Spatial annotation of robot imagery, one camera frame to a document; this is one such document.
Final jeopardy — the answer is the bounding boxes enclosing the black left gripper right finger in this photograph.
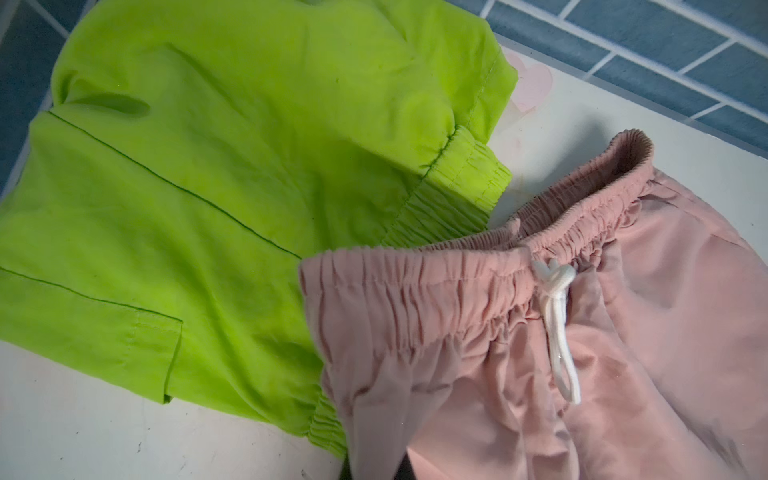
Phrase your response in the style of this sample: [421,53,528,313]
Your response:
[393,454,416,480]

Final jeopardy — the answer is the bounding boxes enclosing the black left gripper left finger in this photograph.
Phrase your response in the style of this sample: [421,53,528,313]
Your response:
[338,458,353,480]

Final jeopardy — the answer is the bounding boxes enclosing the pink shorts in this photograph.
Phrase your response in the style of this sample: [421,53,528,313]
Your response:
[299,130,767,479]

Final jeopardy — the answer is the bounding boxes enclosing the lime green shorts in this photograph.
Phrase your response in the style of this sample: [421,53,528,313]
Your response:
[1,1,518,456]

